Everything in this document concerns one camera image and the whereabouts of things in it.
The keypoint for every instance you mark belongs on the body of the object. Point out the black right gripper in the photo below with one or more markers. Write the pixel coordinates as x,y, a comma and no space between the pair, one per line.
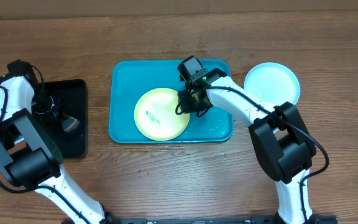
184,107

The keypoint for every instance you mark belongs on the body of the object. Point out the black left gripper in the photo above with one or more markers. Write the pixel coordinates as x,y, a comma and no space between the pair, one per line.
46,119

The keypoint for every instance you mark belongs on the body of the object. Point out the grey-green sponge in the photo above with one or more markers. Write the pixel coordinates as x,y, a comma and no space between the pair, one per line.
69,123

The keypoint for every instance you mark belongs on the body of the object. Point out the yellow plate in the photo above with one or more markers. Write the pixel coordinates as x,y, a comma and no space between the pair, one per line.
157,115

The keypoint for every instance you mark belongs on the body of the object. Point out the light blue plate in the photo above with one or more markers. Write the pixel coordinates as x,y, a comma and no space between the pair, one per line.
274,83

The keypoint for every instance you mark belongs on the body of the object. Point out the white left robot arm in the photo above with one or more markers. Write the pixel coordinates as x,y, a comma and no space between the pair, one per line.
41,125

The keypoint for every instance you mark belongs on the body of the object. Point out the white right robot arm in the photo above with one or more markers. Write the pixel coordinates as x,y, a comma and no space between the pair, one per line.
283,146

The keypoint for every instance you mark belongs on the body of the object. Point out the black tray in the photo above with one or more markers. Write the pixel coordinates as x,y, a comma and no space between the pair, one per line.
73,145

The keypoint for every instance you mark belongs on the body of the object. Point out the teal tray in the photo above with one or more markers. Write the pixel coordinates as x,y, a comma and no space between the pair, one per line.
133,78

